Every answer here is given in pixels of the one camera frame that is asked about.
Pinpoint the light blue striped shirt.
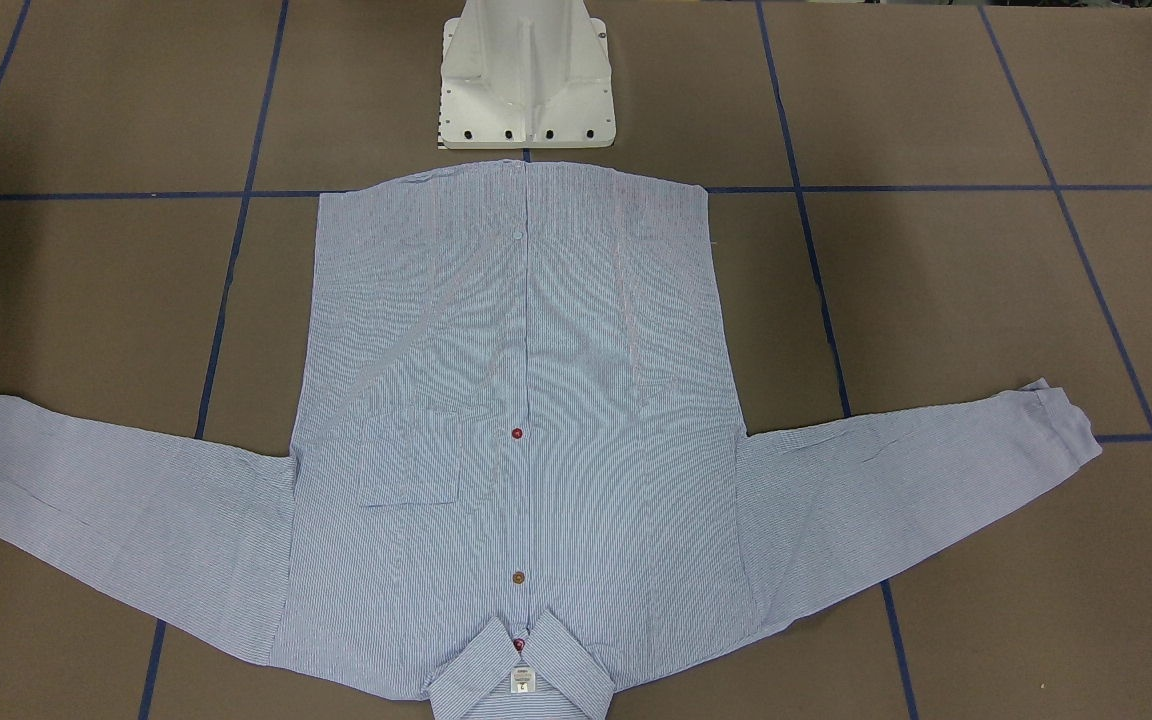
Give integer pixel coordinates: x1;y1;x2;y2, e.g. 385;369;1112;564
0;160;1102;719

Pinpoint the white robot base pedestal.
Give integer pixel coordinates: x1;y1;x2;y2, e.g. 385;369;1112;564
438;1;617;150

